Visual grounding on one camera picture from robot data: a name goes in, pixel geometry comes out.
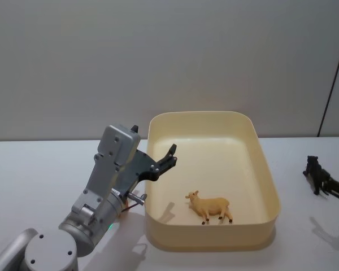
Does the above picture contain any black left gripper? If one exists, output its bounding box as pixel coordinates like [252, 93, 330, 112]
[112, 124, 179, 196]

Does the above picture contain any black toy animal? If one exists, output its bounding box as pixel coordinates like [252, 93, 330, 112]
[302, 155, 330, 197]

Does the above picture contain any cream plastic bin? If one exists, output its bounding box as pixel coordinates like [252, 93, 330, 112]
[145, 111, 281, 252]

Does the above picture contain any cream toy sheep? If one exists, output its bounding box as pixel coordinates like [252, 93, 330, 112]
[185, 190, 234, 225]

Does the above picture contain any thin cable with silver plug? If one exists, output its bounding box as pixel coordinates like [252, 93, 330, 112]
[119, 192, 147, 218]

